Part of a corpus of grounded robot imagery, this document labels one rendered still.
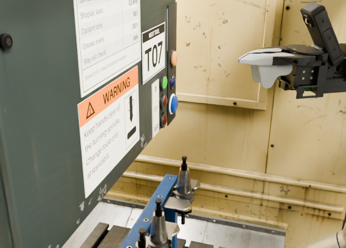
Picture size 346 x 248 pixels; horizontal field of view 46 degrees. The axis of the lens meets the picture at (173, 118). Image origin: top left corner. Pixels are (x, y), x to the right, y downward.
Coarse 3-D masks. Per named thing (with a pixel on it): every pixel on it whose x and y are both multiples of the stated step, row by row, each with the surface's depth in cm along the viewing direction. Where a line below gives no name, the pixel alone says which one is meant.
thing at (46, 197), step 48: (0, 0) 27; (48, 0) 32; (144, 0) 52; (0, 48) 28; (48, 48) 33; (0, 96) 28; (48, 96) 34; (144, 96) 57; (0, 144) 29; (48, 144) 35; (144, 144) 59; (0, 192) 31; (48, 192) 36; (96, 192) 45; (0, 240) 32; (48, 240) 37
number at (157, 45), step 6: (162, 36) 61; (156, 42) 58; (162, 42) 61; (156, 48) 59; (162, 48) 62; (156, 54) 59; (162, 54) 62; (156, 60) 59; (162, 60) 62; (156, 66) 60
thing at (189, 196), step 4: (192, 188) 115; (176, 192) 113; (192, 192) 113; (172, 196) 115; (176, 196) 113; (180, 196) 112; (184, 196) 112; (188, 196) 112; (192, 196) 113; (192, 200) 114
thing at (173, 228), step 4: (168, 224) 101; (172, 224) 101; (176, 224) 101; (168, 228) 100; (172, 228) 100; (176, 228) 100; (168, 232) 98; (172, 232) 98; (176, 232) 99; (172, 236) 98
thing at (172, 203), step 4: (168, 196) 113; (168, 200) 111; (172, 200) 111; (176, 200) 111; (180, 200) 111; (184, 200) 111; (188, 200) 111; (164, 204) 109; (168, 204) 109; (172, 204) 109; (176, 204) 109; (180, 204) 109; (184, 204) 109; (188, 204) 110; (168, 208) 108; (172, 208) 108; (176, 208) 108; (180, 208) 108; (184, 208) 108; (188, 208) 108
